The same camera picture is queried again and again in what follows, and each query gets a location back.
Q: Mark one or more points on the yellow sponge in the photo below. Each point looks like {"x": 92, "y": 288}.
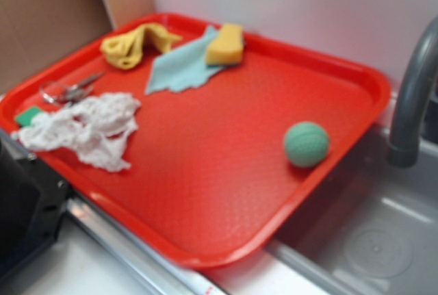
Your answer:
{"x": 227, "y": 47}

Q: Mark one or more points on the red plastic tray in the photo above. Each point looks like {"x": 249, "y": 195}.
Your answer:
{"x": 209, "y": 181}

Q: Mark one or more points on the teal cleaning cloth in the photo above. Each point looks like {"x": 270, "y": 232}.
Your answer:
{"x": 184, "y": 67}

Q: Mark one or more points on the green textured ball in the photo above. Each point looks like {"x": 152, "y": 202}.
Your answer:
{"x": 306, "y": 144}

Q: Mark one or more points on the crumpled white cloth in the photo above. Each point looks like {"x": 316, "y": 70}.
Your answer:
{"x": 96, "y": 129}

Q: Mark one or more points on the yellow microfiber cloth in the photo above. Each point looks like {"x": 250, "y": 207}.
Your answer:
{"x": 125, "y": 51}

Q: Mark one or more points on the grey sink basin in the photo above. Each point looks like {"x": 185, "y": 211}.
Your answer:
{"x": 369, "y": 227}

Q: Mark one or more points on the grey sink faucet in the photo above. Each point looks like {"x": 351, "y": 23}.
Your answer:
{"x": 412, "y": 101}

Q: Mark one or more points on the green key tag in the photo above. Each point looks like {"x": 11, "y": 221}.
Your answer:
{"x": 24, "y": 118}

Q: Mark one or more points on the brown cardboard box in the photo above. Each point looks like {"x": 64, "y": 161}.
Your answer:
{"x": 37, "y": 33}

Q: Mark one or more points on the aluminium rail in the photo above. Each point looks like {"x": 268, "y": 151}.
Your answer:
{"x": 157, "y": 274}

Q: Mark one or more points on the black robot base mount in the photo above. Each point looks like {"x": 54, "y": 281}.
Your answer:
{"x": 33, "y": 204}

